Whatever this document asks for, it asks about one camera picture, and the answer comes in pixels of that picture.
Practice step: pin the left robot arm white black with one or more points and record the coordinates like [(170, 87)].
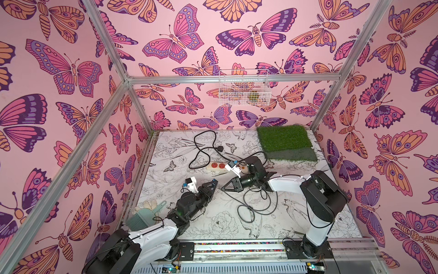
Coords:
[(124, 252)]

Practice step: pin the white vented cable duct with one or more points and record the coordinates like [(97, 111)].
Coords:
[(226, 268)]

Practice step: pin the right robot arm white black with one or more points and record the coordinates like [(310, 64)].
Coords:
[(323, 197)]

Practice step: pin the beige power strip red sockets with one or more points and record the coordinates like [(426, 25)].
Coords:
[(216, 166)]

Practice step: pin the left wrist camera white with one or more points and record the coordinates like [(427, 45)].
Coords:
[(190, 184)]

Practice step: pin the aluminium rail front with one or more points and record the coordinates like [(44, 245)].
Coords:
[(344, 249)]

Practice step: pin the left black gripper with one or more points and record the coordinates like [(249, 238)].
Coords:
[(205, 193)]

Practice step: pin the green object in basket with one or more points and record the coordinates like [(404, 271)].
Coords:
[(254, 98)]

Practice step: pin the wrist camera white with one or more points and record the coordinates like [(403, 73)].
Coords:
[(233, 166), (190, 184)]

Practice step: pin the white wire basket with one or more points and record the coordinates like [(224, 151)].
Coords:
[(233, 89)]

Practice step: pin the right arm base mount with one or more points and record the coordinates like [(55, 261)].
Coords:
[(297, 249)]

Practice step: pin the green artificial grass mat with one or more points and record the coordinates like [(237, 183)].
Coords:
[(286, 143)]

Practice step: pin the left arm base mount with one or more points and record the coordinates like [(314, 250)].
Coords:
[(181, 251)]

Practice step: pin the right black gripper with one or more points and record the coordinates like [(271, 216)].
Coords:
[(238, 183)]

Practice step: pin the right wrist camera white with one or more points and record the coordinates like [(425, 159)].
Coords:
[(233, 166)]

